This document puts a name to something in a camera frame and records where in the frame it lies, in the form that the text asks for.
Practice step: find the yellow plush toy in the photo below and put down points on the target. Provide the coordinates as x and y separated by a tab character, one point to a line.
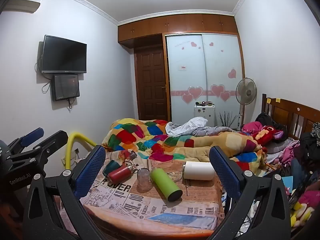
301	215

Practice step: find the wooden overhead cabinets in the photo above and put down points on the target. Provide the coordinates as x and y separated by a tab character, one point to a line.
175	26

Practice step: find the clear glass mug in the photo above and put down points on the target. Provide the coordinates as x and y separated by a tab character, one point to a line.
175	177

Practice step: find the colourful patchwork quilt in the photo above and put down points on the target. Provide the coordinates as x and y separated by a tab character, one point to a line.
155	142

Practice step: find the clear glass cup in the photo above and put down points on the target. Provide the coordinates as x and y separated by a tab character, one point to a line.
143	177

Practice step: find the black clothing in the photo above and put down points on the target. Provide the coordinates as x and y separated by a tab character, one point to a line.
310	145

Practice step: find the dried branch decoration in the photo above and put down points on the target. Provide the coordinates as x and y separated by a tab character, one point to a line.
228	120

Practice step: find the white cup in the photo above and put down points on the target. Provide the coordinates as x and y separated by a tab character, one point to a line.
200	170

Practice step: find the small black wall monitor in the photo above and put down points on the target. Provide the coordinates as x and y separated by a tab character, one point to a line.
65	87

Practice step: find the wooden bed headboard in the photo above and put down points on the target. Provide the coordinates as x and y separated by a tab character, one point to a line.
287	115

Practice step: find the red plush toy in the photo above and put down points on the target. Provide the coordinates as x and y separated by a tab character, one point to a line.
266	133

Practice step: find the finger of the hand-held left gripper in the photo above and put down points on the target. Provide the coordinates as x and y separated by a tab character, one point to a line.
53	140
32	136

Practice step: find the brown wooden door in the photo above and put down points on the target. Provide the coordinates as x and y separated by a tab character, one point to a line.
151	85

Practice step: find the black bag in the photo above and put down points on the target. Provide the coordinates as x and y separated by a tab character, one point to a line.
265	120

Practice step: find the red thermos bottle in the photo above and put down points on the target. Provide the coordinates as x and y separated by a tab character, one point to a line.
120	174

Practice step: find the teal cup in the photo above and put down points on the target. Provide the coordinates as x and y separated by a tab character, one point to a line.
111	167

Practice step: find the black wall television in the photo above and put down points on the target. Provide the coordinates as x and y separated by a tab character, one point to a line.
64	54

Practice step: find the pink cloth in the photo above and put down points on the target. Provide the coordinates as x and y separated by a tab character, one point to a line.
251	127

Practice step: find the blue book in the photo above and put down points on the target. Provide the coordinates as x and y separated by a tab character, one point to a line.
288	181

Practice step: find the sliding wardrobe with heart stickers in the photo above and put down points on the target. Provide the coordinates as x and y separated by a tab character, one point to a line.
205	67

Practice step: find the yellow padded rail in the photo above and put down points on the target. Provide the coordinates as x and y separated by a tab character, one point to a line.
72	138

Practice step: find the standing fan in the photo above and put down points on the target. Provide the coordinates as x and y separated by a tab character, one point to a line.
246	91

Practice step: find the green thermos cup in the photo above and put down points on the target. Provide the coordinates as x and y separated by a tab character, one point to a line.
165	183

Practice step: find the newspaper print cloth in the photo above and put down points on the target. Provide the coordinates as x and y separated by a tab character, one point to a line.
140	205

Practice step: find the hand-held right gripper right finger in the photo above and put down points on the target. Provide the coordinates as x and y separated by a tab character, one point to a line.
223	171

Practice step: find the wall socket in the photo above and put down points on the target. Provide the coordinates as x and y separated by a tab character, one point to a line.
65	160

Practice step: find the white box appliance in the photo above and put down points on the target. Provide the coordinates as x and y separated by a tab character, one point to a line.
204	113

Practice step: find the grey checked blanket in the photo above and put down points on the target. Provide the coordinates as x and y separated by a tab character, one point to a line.
195	125

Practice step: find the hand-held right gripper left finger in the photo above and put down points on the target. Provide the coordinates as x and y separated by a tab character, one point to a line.
93	170

